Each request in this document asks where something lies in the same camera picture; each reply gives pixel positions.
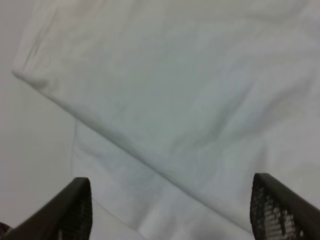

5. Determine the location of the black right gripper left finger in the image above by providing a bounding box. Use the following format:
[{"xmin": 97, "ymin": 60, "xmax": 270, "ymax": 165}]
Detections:
[{"xmin": 2, "ymin": 177, "xmax": 93, "ymax": 240}]

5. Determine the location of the white short sleeve shirt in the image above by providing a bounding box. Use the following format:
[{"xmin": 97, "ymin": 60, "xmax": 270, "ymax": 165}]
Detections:
[{"xmin": 12, "ymin": 0, "xmax": 320, "ymax": 240}]

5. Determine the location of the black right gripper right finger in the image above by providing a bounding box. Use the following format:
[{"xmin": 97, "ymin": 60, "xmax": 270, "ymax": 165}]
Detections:
[{"xmin": 249, "ymin": 173, "xmax": 320, "ymax": 240}]

